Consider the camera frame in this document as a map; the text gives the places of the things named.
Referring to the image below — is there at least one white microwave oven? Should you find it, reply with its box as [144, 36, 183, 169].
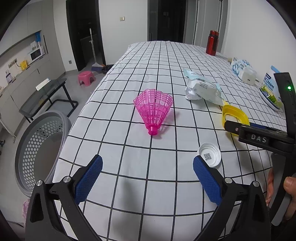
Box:
[26, 46, 45, 64]

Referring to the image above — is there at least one pink plastic stool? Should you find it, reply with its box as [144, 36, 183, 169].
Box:
[78, 71, 96, 86]

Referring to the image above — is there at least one white bottle cap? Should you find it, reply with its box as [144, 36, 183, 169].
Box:
[197, 143, 222, 168]

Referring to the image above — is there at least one broom with blue head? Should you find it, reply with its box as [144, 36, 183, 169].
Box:
[89, 28, 106, 74]

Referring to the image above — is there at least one black white checkered tablecloth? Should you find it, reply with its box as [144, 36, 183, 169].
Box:
[54, 41, 286, 240]

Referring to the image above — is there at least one red thermos bottle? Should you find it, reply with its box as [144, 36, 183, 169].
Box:
[206, 30, 219, 56]

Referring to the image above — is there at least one grey perforated laundry basket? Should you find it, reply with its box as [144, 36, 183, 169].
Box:
[15, 111, 72, 197]

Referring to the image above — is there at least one black glass side table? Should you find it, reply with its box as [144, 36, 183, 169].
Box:
[19, 78, 79, 123]

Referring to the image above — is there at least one yellow plastic lid ring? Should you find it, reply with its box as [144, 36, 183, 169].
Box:
[221, 104, 250, 137]

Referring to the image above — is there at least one white box on side table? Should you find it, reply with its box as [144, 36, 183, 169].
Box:
[35, 78, 51, 91]

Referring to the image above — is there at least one yellow box on counter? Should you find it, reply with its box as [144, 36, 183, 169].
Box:
[20, 60, 28, 71]

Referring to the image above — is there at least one white crinkled snack wrapper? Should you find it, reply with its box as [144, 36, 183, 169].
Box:
[183, 69, 226, 106]

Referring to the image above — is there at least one right hand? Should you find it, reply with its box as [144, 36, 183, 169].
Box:
[265, 168, 295, 220]

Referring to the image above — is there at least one blue white tissue pack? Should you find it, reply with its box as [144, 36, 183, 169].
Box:
[231, 57, 257, 86]

